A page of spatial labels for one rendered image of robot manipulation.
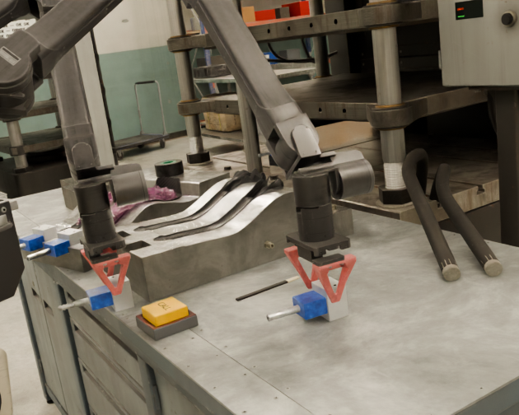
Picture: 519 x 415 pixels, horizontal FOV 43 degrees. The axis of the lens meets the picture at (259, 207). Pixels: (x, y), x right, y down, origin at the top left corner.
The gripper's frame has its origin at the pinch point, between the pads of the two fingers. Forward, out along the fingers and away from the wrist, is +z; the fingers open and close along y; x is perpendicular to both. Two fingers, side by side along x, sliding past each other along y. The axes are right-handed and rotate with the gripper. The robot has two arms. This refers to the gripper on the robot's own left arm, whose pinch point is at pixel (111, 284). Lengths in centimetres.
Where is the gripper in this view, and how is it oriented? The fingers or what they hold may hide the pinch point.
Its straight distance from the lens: 126.5
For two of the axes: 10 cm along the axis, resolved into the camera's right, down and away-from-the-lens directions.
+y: -4.2, -1.6, 8.9
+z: 1.5, 9.6, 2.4
